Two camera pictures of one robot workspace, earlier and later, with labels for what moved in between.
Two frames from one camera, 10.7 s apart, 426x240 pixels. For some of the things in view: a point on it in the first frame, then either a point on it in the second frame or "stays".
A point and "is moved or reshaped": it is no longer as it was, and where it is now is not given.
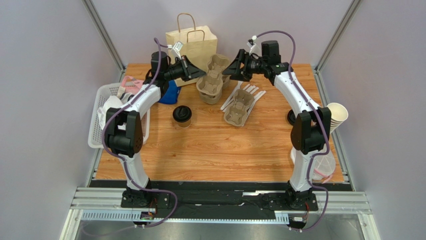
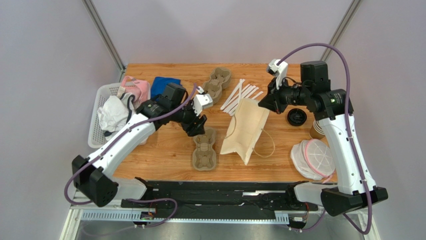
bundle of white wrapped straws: (251, 89) stays
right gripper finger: (234, 70) -> (269, 102)
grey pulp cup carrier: (210, 87) is moved or reshaped
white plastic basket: (100, 93) stays
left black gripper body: (177, 71) -> (187, 116)
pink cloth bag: (132, 90) stays
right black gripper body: (242, 63) -> (274, 98)
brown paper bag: (199, 44) -> (245, 129)
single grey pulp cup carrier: (236, 115) -> (204, 155)
